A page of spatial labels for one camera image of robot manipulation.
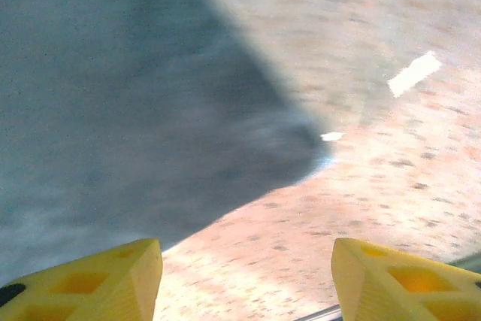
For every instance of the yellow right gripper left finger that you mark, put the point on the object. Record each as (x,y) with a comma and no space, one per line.
(124,291)

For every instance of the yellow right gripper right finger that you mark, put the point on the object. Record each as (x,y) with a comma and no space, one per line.
(368,291)

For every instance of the grey t-shirt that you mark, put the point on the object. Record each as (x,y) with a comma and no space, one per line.
(112,110)

